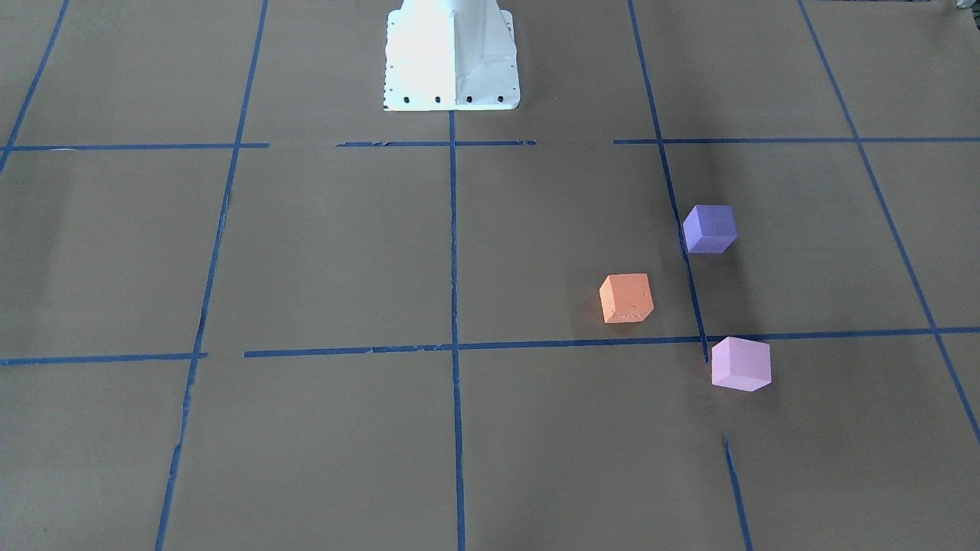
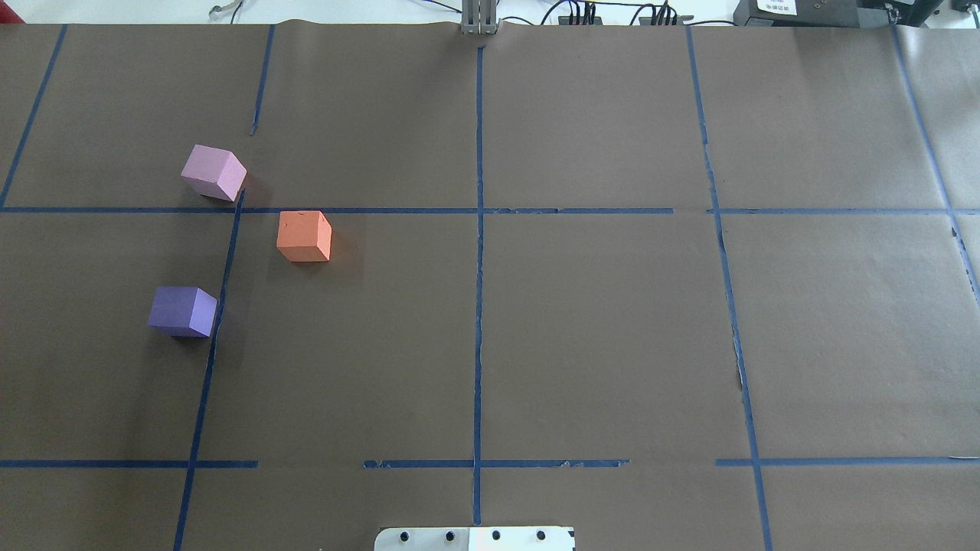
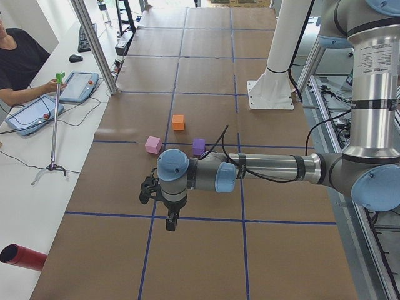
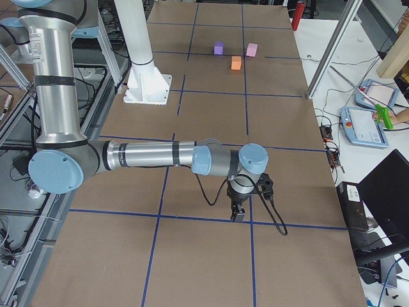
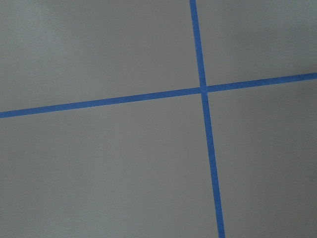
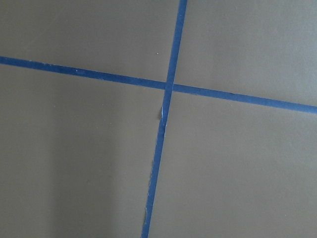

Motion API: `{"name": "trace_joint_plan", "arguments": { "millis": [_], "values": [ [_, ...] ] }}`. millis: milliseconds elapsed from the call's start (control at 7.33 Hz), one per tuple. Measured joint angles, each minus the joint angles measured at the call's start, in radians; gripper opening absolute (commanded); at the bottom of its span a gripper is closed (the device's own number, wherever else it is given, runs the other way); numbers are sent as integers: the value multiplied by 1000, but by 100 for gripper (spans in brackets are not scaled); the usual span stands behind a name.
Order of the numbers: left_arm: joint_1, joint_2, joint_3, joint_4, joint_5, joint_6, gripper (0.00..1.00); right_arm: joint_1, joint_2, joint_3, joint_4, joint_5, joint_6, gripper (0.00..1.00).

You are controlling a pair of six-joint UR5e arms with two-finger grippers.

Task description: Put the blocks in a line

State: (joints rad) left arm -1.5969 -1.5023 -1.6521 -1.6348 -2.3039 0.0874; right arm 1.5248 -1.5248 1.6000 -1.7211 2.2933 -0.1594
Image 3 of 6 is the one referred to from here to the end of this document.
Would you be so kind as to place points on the aluminium frame post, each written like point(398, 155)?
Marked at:
point(85, 21)

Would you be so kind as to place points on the white camera pillar with base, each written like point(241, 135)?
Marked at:
point(272, 90)

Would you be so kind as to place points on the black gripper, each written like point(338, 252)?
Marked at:
point(174, 207)

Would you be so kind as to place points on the orange foam cube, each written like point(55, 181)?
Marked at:
point(178, 122)

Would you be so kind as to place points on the near blue teach pendant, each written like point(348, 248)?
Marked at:
point(32, 117)

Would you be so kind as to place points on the red cylinder tube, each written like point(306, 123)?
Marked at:
point(23, 257)

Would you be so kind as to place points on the black keyboard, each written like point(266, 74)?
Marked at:
point(83, 42)

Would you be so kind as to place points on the black computer mouse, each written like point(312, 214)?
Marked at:
point(75, 58)

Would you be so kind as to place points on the purple foam cube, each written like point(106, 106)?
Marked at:
point(198, 146)

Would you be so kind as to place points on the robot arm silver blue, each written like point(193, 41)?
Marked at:
point(367, 170)

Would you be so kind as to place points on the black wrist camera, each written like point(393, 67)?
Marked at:
point(150, 189)

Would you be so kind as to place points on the seated person black shirt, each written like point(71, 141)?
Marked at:
point(22, 57)

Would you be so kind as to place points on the far blue teach pendant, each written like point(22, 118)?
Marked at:
point(79, 87)

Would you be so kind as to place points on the pink foam cube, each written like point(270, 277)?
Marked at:
point(153, 145)

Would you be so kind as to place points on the reacher grabber tool green handle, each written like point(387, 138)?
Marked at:
point(53, 166)

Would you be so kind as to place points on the blue teach pendant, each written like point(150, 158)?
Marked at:
point(79, 87)
point(32, 117)

